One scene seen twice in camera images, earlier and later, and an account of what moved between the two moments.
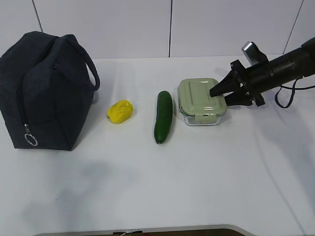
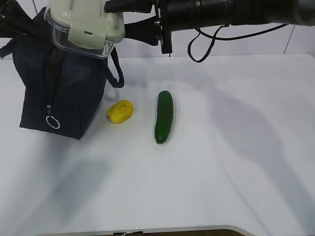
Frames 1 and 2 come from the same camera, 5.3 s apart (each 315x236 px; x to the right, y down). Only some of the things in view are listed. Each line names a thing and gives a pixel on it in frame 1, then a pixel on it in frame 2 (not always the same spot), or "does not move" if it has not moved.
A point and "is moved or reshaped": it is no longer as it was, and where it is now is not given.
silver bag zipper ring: (28, 133) → (48, 106)
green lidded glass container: (196, 104) → (84, 27)
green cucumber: (164, 117) does not move
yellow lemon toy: (119, 111) does not move
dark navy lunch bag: (47, 84) is moved or reshaped
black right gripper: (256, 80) → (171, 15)
